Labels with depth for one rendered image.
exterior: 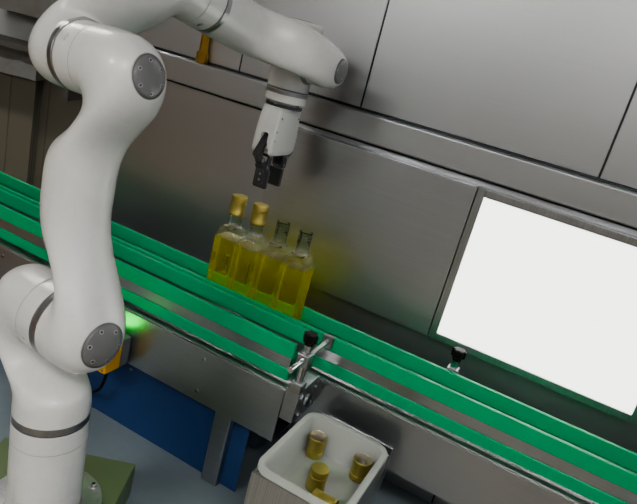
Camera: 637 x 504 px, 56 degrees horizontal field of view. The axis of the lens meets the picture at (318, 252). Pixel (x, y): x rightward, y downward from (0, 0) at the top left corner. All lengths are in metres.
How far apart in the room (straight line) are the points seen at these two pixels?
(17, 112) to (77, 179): 3.35
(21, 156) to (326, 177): 3.13
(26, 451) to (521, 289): 0.93
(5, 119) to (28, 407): 3.35
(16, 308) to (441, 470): 0.80
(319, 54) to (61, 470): 0.82
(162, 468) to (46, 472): 0.38
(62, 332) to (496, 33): 0.93
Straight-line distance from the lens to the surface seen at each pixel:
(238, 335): 1.22
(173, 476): 1.40
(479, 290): 1.28
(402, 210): 1.28
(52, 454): 1.08
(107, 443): 1.47
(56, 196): 0.91
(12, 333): 1.03
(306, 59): 1.10
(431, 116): 1.29
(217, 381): 1.26
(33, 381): 1.05
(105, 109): 0.83
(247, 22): 1.05
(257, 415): 1.24
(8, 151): 4.30
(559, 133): 1.25
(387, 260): 1.31
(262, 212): 1.27
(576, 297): 1.26
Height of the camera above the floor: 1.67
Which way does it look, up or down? 18 degrees down
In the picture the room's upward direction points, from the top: 15 degrees clockwise
